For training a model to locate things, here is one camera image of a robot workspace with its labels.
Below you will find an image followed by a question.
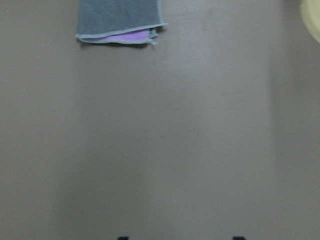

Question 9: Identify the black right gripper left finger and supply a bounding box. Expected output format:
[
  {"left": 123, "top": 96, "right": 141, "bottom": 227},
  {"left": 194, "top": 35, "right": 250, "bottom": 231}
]
[{"left": 117, "top": 236, "right": 130, "bottom": 240}]

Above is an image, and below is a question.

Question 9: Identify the wooden cup stand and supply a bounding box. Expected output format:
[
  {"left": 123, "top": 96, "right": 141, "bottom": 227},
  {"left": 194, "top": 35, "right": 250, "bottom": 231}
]
[{"left": 300, "top": 0, "right": 320, "bottom": 43}]

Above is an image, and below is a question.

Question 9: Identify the folded grey cloth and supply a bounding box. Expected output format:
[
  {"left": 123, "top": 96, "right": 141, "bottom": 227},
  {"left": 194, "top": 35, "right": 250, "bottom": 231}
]
[{"left": 75, "top": 0, "right": 166, "bottom": 45}]

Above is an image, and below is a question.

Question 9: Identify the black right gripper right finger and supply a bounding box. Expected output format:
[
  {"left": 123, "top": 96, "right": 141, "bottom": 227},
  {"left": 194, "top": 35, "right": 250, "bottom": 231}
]
[{"left": 232, "top": 236, "right": 247, "bottom": 240}]

